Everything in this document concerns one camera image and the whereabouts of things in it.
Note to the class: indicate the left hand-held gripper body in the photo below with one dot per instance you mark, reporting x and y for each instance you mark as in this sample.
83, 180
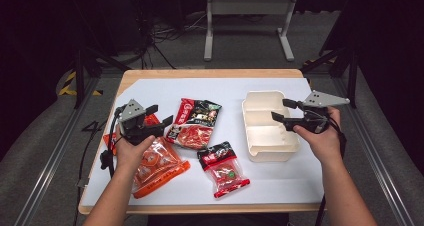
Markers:
131, 111

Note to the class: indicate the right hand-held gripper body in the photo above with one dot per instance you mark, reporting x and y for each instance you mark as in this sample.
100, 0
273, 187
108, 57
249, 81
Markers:
320, 101

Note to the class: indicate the white compartment container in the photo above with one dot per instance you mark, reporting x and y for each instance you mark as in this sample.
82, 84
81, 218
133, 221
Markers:
266, 139

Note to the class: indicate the large red black seasoning packet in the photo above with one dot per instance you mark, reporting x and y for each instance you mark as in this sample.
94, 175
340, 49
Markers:
196, 126

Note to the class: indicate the orange seasoning packet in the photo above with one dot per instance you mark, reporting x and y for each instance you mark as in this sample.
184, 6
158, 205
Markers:
160, 166

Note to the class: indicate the person's right hand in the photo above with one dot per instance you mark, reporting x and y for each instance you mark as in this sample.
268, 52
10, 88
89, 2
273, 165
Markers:
321, 142

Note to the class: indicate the person's left hand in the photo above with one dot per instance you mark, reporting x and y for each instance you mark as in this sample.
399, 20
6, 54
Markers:
131, 154

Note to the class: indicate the black metal stand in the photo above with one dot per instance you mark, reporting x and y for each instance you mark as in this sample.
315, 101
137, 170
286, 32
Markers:
352, 76
80, 79

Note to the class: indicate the white table mat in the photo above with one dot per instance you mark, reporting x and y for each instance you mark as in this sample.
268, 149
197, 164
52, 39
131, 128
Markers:
233, 87

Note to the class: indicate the yellow black hazard tape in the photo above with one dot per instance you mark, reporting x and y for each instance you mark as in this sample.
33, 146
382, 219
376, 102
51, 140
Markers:
68, 82

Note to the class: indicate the small red black seasoning packet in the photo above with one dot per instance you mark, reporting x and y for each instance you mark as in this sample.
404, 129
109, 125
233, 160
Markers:
226, 174

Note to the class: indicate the white-framed desk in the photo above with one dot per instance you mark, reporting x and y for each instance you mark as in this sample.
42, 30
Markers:
248, 6

